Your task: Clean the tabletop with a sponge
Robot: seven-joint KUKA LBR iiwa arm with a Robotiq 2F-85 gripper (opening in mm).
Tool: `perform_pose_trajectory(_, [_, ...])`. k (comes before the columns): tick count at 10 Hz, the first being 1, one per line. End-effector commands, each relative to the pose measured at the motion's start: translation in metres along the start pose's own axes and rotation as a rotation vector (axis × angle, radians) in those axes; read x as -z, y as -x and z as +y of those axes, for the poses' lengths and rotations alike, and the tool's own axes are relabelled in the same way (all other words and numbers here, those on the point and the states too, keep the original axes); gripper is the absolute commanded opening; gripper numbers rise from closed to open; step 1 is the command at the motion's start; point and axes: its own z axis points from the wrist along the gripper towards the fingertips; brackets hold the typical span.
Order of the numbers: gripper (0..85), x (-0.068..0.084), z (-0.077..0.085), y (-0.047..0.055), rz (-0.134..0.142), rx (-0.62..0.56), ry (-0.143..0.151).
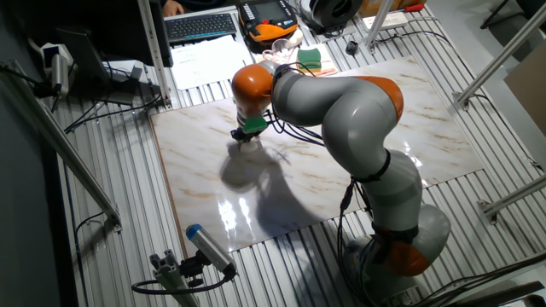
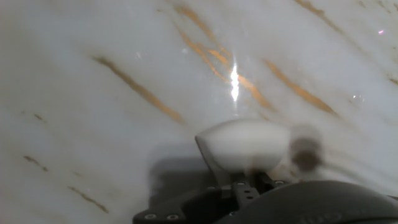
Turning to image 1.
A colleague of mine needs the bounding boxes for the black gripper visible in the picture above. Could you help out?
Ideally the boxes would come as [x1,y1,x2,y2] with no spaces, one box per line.
[229,127,262,145]

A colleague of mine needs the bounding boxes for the green and yellow sponge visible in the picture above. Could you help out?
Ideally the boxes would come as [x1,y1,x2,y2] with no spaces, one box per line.
[297,48,323,72]

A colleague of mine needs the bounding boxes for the person's bare hand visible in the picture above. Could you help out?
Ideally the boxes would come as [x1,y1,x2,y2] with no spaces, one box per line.
[160,0,183,17]

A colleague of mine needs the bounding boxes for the marble pattern board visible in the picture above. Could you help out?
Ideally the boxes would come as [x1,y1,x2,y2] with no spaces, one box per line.
[148,54,485,259]

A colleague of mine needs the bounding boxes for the white paper sheet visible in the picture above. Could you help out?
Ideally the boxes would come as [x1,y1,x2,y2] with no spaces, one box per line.
[169,34,251,91]

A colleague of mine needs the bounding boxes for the clear glass jug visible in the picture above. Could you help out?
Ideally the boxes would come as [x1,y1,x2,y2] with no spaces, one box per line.
[261,38,295,65]

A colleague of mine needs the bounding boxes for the orange and white cloth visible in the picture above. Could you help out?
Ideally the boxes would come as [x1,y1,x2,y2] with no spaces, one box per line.
[255,42,339,78]

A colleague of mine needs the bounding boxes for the orange and black teach pendant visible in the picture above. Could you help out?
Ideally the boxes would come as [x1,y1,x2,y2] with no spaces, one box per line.
[237,0,299,43]

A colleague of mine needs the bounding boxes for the white rounded object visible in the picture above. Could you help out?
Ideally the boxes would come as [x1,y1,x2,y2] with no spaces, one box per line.
[284,28,305,47]

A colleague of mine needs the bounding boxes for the black computer keyboard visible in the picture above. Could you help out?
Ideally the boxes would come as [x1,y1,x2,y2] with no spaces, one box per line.
[164,12,238,44]

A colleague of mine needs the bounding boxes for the black round reel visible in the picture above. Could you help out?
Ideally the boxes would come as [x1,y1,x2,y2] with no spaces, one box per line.
[307,0,364,35]

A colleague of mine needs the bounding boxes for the short aluminium profile stub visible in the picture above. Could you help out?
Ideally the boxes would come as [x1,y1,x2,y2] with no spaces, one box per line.
[148,249,201,307]

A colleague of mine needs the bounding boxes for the brown cardboard box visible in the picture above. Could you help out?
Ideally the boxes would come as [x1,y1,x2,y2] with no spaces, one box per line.
[357,0,427,18]

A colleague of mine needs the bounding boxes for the long slanted aluminium beam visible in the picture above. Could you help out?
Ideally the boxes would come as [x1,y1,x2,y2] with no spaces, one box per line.
[0,59,123,234]

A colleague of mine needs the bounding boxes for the black monitor stand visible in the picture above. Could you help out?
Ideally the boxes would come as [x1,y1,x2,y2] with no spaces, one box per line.
[55,26,150,107]

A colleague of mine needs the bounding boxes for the white power strip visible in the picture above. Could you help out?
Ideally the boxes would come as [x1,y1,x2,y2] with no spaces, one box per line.
[362,11,410,31]

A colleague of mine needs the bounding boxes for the black computer monitor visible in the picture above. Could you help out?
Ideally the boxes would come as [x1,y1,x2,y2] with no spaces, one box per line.
[25,0,174,69]

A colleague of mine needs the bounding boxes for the brown cardboard panel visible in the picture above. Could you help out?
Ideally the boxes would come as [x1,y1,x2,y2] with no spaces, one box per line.
[502,40,546,137]

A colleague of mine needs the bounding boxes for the black flat bar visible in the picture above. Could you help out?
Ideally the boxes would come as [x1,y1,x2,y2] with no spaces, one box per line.
[443,280,546,307]

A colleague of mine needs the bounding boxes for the black office chair base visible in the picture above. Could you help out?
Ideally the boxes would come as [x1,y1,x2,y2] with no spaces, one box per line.
[479,0,546,31]

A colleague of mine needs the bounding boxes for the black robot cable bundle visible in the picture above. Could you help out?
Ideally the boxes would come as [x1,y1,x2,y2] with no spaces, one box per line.
[266,61,385,307]

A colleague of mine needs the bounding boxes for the silver camera with blue cap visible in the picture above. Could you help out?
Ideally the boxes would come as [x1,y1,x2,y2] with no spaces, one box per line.
[185,223,238,278]

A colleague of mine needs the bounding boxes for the aluminium frame post by monitor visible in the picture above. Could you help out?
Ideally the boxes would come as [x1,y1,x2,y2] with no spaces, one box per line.
[136,0,172,107]

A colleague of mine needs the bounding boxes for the black monitor cables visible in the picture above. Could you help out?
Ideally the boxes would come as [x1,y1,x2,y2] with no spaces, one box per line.
[63,91,163,134]

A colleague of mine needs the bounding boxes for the black camera clamp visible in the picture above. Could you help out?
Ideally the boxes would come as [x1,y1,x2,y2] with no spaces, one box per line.
[178,251,210,289]

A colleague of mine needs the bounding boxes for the black camera cable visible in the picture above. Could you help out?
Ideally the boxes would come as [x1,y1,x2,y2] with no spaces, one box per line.
[131,272,235,296]

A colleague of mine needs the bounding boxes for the aluminium frame post by power strip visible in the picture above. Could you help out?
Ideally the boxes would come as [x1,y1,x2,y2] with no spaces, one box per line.
[363,0,394,55]

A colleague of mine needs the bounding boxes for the thin black hanging cable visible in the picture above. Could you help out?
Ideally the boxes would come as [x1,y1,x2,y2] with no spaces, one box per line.
[74,211,106,307]

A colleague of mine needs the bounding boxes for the silver camera on white mount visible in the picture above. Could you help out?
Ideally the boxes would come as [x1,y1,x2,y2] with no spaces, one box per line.
[40,42,73,97]

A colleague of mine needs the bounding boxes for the low aluminium beam with bracket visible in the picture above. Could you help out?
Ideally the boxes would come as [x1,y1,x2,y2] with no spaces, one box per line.
[476,174,546,226]

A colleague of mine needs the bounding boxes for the slanted aluminium beam with bracket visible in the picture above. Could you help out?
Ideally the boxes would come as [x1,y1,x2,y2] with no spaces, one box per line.
[451,2,546,112]

